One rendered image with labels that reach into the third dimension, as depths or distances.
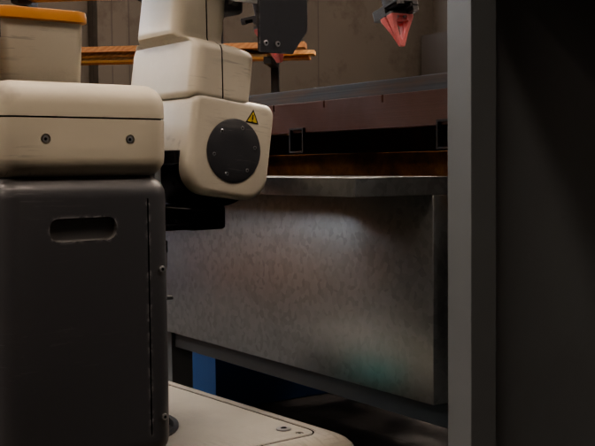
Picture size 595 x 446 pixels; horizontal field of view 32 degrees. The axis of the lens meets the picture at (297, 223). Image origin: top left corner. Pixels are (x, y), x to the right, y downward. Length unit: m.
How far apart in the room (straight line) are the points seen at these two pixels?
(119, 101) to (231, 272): 0.92
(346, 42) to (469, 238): 10.92
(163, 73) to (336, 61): 10.27
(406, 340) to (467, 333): 0.56
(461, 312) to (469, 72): 0.28
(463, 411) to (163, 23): 0.82
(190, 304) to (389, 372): 0.73
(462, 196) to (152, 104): 0.45
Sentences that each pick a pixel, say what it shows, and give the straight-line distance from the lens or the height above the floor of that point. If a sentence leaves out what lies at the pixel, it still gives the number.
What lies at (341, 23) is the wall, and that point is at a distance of 12.08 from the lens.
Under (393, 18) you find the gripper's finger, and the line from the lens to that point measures 2.48.
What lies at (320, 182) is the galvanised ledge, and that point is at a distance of 1.68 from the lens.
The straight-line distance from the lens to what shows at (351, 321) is 1.90.
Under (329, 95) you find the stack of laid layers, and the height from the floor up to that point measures 0.84.
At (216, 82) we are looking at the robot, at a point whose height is 0.83.
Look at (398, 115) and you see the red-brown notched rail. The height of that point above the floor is 0.79.
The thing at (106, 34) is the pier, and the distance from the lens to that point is 10.16.
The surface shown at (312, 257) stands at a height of 0.52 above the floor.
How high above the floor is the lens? 0.70
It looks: 3 degrees down
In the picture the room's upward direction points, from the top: 1 degrees counter-clockwise
